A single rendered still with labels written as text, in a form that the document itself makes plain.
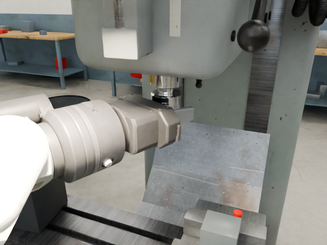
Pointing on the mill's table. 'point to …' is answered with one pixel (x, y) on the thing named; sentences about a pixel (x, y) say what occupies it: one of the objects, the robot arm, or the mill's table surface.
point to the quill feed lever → (254, 30)
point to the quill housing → (169, 37)
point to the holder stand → (42, 206)
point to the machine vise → (193, 222)
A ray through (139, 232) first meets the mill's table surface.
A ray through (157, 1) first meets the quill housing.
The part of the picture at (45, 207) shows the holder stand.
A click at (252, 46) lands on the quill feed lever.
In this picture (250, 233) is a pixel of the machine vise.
